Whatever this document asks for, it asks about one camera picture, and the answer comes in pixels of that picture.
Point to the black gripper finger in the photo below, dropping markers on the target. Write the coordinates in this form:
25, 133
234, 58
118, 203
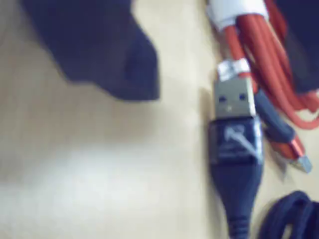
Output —
304, 37
104, 44

